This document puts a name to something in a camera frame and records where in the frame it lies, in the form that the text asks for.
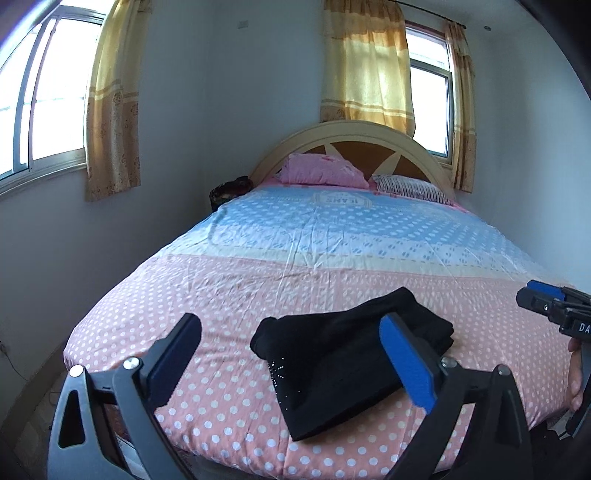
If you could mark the black pants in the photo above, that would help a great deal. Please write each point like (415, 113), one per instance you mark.
(332, 369)

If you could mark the person's right hand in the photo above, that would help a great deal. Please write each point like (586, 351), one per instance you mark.
(575, 378)

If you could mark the wide yellow curtain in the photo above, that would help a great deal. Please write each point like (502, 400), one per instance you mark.
(364, 69)

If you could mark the narrow yellow curtain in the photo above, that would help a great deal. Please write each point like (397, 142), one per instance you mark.
(461, 115)

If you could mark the large window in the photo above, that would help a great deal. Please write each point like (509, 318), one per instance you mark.
(55, 92)

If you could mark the dark curtain rod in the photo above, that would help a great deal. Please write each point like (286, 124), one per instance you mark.
(434, 14)

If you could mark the small window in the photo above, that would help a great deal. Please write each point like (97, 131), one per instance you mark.
(429, 101)

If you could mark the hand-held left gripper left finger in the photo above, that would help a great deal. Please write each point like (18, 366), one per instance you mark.
(178, 355)

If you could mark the pink and blue dotted blanket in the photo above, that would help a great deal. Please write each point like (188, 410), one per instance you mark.
(300, 249)

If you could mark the long yellow curtain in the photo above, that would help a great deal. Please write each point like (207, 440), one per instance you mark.
(113, 115)

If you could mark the cream wooden headboard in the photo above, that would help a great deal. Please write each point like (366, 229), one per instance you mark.
(360, 131)

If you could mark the pink pillow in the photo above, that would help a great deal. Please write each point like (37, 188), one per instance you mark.
(318, 170)

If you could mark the striped pillow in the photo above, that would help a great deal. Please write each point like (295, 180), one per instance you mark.
(411, 187)

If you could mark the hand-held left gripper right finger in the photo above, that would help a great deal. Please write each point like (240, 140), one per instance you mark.
(408, 364)

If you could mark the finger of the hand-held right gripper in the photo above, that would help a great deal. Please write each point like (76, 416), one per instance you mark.
(533, 302)
(545, 289)

